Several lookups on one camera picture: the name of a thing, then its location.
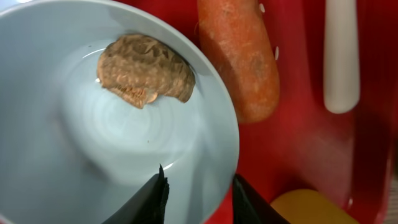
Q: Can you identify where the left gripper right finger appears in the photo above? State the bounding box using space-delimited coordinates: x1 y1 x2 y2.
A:
232 174 290 224

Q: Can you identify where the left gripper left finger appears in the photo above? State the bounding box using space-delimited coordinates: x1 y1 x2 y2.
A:
103 165 170 224

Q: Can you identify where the red serving tray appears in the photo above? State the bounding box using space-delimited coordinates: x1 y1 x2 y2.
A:
118 0 398 224

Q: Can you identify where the orange carrot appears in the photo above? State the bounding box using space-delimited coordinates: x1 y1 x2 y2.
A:
197 0 280 123

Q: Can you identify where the brown mushroom piece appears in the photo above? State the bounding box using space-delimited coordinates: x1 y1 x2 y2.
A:
97 34 196 109

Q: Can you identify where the small light blue bowl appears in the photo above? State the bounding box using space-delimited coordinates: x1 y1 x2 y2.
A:
1 1 239 223

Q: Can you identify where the yellow plastic cup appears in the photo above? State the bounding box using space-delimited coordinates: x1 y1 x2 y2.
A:
271 189 359 224

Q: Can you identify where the white plastic spoon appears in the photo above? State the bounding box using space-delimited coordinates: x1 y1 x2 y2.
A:
323 0 360 114

